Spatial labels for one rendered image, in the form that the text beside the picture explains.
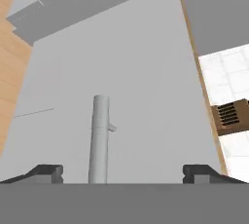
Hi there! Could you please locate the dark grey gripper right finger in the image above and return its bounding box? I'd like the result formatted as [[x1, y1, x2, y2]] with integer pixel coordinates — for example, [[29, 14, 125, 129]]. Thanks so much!
[[182, 164, 249, 184]]

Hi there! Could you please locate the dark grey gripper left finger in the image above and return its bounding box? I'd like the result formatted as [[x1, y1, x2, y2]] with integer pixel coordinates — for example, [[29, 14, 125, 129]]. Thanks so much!
[[0, 164, 64, 184]]

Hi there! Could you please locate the light grey drawer front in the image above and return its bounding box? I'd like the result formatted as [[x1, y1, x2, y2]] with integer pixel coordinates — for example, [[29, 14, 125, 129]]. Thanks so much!
[[0, 0, 228, 184]]

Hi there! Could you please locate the grey counter block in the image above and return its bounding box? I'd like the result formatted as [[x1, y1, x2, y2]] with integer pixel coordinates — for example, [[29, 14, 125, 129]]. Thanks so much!
[[176, 0, 249, 57]]

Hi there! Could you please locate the brown box with black slots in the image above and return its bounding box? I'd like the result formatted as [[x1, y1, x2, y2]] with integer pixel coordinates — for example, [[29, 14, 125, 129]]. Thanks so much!
[[210, 98, 249, 137]]

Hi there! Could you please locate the grey cylindrical drawer handle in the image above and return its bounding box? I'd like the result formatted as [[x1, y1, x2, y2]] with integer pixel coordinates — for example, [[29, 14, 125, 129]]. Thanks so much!
[[88, 94, 118, 184]]

